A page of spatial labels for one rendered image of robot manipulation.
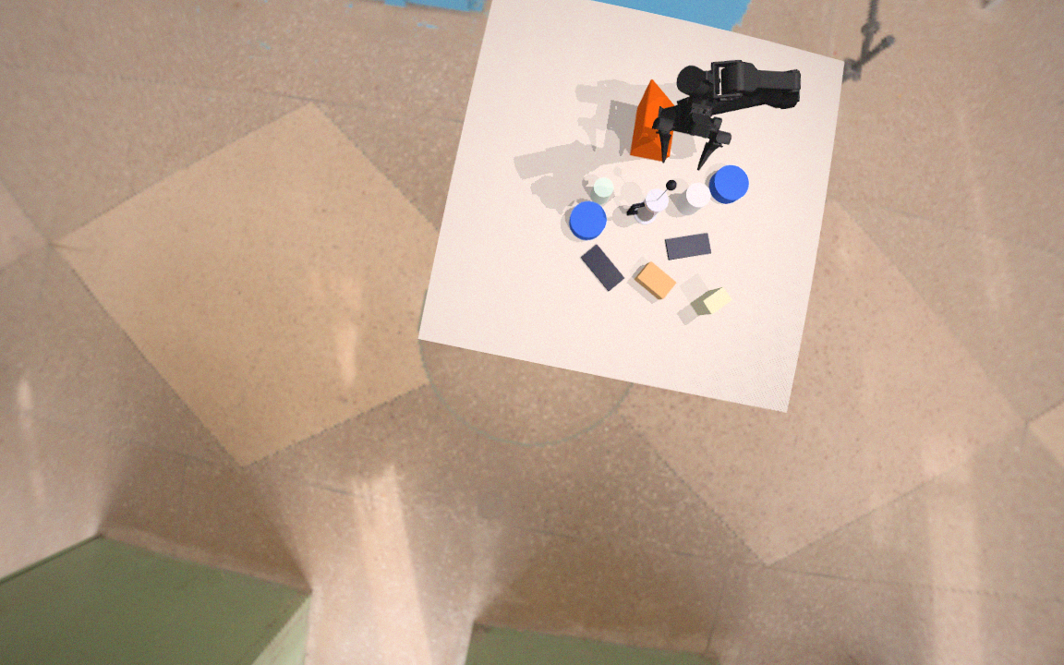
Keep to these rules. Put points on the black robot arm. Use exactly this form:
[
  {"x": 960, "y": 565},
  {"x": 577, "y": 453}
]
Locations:
[{"x": 742, "y": 86}]

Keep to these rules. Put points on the blue cylinder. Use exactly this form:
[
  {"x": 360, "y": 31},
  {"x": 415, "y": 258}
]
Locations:
[
  {"x": 729, "y": 184},
  {"x": 587, "y": 220}
]

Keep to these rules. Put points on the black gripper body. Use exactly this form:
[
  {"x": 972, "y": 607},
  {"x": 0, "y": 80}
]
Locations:
[{"x": 664, "y": 125}]

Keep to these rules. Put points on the glass french press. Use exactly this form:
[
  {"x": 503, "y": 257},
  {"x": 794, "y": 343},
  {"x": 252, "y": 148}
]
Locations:
[{"x": 656, "y": 201}]

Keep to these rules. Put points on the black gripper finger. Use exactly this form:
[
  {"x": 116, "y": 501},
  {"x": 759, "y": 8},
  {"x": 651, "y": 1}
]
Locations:
[
  {"x": 664, "y": 140},
  {"x": 709, "y": 148}
]

